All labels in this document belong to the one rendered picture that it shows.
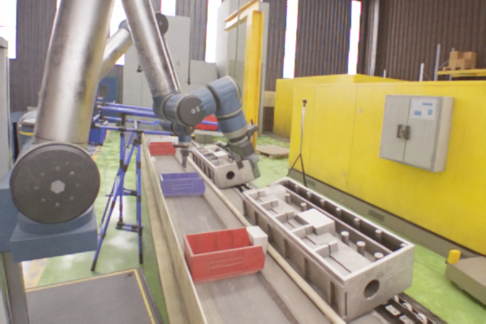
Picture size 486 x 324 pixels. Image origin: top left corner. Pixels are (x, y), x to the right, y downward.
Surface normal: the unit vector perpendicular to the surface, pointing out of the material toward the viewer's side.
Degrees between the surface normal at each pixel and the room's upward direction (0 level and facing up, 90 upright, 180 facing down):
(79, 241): 90
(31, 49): 90
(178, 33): 90
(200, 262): 92
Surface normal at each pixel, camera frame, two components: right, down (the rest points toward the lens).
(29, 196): 0.50, 0.16
